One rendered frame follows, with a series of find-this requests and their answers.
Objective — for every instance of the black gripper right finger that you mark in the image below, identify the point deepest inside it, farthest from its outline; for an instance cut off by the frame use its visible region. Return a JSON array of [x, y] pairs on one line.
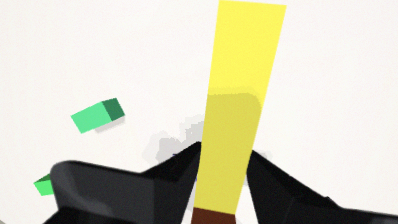
[[278, 198]]

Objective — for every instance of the yellow bar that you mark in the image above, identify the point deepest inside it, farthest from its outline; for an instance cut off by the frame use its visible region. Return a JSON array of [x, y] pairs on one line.
[[245, 44]]

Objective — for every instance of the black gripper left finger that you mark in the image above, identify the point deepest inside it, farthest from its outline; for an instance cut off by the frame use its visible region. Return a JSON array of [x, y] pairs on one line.
[[158, 195]]

